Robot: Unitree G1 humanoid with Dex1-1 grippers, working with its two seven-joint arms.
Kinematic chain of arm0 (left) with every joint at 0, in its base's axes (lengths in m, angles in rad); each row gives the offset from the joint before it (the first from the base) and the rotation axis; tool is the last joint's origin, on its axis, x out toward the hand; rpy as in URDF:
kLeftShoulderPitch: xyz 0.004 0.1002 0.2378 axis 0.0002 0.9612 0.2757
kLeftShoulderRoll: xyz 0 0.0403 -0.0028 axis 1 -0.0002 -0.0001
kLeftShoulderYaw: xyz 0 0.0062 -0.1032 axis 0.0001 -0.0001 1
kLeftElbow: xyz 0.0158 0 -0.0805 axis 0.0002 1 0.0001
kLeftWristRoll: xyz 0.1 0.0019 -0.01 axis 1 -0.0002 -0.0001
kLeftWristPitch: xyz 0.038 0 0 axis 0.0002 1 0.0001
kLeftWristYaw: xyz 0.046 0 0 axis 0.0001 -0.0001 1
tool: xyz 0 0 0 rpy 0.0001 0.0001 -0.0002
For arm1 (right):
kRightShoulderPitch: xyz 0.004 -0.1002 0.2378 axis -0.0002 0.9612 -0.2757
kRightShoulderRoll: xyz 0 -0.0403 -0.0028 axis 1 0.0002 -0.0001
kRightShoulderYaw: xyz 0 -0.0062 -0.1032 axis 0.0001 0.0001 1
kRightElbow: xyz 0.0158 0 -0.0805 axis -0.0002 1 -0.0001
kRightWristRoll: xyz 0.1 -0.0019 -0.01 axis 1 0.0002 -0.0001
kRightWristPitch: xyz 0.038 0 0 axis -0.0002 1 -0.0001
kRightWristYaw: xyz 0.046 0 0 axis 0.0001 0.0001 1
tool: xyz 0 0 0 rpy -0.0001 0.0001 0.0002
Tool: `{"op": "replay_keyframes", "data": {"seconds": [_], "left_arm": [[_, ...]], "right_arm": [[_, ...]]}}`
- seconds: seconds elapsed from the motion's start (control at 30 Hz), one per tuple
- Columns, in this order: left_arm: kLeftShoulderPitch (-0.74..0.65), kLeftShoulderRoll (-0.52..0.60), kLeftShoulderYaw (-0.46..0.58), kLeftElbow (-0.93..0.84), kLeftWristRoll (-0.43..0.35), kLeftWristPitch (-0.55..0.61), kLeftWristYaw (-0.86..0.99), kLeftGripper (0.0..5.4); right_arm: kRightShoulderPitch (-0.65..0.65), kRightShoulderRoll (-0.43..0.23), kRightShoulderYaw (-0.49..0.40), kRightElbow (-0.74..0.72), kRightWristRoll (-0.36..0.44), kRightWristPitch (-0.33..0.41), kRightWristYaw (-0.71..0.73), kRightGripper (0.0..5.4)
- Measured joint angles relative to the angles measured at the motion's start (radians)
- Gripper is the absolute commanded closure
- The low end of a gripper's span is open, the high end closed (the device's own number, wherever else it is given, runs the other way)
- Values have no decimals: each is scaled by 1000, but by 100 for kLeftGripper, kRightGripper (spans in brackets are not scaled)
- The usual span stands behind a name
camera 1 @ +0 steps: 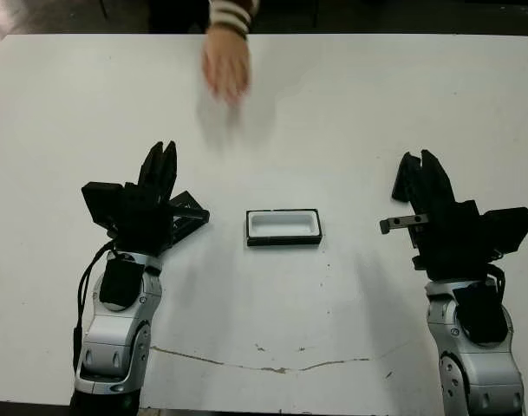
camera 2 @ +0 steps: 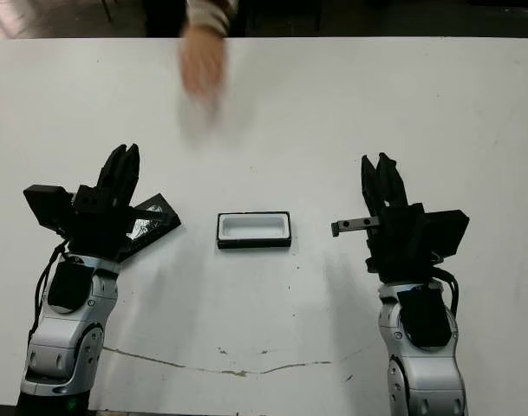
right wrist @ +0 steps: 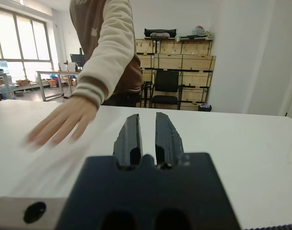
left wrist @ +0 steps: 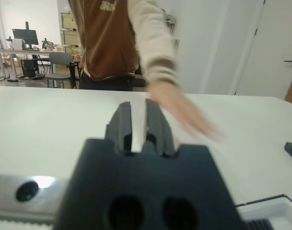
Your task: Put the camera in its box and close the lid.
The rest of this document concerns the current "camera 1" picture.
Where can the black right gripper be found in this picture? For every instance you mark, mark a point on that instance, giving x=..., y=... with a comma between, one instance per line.
x=450, y=242

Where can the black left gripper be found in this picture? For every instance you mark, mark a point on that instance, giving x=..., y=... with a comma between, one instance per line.
x=144, y=225

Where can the slim black camera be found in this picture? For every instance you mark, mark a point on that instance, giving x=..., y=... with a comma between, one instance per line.
x=400, y=190

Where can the forearm in striped sleeve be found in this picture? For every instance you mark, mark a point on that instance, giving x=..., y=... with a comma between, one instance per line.
x=233, y=15

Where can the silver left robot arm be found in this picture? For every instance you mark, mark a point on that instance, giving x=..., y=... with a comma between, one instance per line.
x=112, y=329

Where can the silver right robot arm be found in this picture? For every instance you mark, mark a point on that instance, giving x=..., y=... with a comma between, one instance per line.
x=484, y=381

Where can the black box base white insert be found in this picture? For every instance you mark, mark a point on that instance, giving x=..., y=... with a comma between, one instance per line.
x=285, y=223

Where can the person's bare hand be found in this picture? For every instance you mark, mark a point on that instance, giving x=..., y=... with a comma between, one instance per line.
x=226, y=65

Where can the black left wrist camera housing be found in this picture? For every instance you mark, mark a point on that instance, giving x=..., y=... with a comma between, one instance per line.
x=101, y=203

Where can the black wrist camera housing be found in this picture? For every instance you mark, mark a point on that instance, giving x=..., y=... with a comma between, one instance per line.
x=506, y=229
x=101, y=203

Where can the black right wrist camera housing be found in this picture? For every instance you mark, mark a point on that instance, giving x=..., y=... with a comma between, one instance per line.
x=506, y=229

